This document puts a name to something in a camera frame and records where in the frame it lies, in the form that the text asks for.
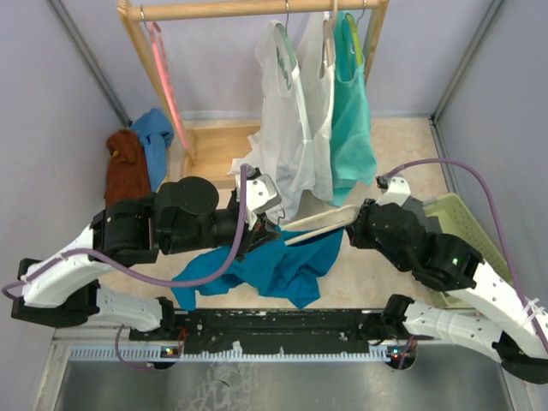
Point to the blue t-shirt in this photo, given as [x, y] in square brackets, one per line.
[276, 270]

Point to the light blue striped cloth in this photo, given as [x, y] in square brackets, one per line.
[155, 134]

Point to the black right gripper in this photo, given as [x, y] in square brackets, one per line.
[355, 230]

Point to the wooden hanger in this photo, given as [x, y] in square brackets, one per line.
[328, 52]

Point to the cream hanger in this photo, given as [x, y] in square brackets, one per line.
[317, 219]

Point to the grey t-shirt in basket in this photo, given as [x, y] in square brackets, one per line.
[430, 224]

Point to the brown cloth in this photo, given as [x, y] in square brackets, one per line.
[127, 175]

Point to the pink hanger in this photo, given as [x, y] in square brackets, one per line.
[161, 61]

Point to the green hanger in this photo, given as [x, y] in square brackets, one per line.
[286, 58]

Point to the light green perforated basket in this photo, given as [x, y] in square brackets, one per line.
[456, 219]

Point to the yellow hanger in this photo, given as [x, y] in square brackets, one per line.
[355, 49]

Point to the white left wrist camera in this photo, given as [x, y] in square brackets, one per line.
[261, 195]

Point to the teal t-shirt on hanger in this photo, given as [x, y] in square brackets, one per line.
[352, 156]

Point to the wooden clothes rack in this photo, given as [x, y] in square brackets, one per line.
[209, 47]

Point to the white t-shirt on wooden hanger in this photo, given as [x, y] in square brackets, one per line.
[319, 90]

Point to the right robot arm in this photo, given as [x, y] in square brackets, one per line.
[511, 330]

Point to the white t-shirt on green hanger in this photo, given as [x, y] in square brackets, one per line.
[282, 148]

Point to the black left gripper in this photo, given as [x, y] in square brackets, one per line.
[259, 234]

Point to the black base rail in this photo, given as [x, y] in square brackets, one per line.
[310, 331]

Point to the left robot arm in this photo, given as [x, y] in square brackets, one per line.
[64, 290]

